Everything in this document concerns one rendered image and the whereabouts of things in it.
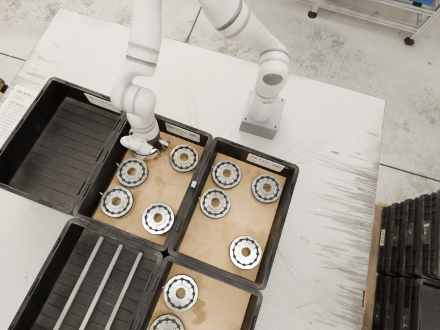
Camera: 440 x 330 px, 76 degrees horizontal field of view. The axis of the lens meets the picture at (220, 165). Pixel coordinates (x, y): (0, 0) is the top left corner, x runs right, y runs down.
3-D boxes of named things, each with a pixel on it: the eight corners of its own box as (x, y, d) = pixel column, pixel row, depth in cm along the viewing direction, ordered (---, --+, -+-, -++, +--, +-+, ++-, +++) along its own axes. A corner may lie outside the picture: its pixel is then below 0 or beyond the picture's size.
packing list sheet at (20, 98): (12, 83, 120) (12, 82, 120) (63, 98, 119) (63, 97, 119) (-32, 151, 109) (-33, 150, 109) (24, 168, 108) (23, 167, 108)
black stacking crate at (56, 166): (67, 95, 108) (52, 76, 97) (138, 121, 106) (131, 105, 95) (5, 188, 95) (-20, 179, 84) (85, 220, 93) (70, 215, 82)
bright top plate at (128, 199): (112, 181, 93) (111, 181, 93) (139, 194, 92) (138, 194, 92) (94, 208, 90) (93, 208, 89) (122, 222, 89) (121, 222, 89)
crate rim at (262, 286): (214, 137, 95) (215, 134, 93) (298, 168, 94) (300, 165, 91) (166, 253, 82) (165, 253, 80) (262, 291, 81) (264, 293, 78)
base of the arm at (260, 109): (250, 99, 114) (255, 73, 98) (272, 103, 114) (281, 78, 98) (246, 119, 112) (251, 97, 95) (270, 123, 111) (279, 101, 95)
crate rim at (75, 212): (133, 107, 97) (131, 104, 95) (214, 137, 95) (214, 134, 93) (73, 217, 84) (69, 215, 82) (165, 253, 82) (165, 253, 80)
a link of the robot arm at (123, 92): (116, 105, 72) (127, 49, 67) (149, 116, 72) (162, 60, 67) (103, 108, 65) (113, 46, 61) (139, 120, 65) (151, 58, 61)
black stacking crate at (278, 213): (213, 148, 104) (215, 135, 93) (289, 177, 103) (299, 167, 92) (170, 254, 91) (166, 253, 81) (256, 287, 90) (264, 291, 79)
